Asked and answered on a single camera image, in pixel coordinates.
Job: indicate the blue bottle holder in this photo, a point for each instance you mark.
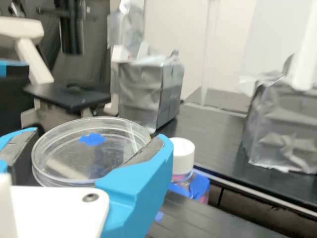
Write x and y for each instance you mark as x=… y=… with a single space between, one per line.
x=199 y=186

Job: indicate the petri dish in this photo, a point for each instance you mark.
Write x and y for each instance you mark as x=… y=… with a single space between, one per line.
x=81 y=153

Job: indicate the black platform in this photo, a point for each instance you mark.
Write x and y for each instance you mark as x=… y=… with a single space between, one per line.
x=210 y=138
x=198 y=223

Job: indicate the cream microscope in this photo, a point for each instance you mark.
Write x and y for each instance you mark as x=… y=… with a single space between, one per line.
x=34 y=64

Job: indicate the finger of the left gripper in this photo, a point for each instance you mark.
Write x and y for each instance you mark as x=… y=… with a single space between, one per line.
x=15 y=63

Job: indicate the small bottle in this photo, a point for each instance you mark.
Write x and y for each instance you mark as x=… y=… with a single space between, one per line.
x=183 y=153

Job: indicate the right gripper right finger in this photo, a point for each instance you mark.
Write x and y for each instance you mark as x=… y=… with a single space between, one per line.
x=133 y=188

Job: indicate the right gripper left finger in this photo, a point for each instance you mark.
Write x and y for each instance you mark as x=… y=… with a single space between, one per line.
x=15 y=143

